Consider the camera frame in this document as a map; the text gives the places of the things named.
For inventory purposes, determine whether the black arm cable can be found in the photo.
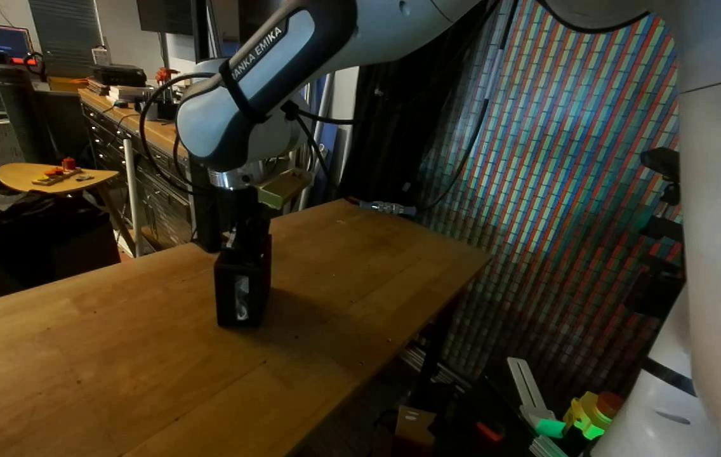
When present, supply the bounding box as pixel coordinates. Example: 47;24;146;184
136;72;236;198

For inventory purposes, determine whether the black perforated basket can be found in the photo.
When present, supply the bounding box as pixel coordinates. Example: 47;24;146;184
210;231;274;332

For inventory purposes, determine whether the round wooden stool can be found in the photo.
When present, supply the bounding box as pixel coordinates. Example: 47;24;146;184
0;160;122;198

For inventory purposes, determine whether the green toy block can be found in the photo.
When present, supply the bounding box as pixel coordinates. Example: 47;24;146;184
533;416;568;442

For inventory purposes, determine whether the black bag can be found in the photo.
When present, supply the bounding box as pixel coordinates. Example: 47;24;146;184
0;190;123;287

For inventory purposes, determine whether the red tool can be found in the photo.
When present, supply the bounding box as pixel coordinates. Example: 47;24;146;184
29;156;97;188

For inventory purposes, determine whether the colourful striped backdrop screen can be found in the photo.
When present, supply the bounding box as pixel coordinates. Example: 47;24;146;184
349;0;687;401

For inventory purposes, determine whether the small cardboard box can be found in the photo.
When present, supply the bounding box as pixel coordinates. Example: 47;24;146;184
394;405;437;448

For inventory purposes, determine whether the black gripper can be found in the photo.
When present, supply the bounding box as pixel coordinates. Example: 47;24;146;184
192;181;274;256

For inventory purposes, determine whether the wooden workbench with drawers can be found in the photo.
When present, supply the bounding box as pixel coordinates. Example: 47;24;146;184
76;80;210;256

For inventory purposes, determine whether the yellow toy block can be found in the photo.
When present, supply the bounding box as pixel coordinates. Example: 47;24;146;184
563;392;615;431

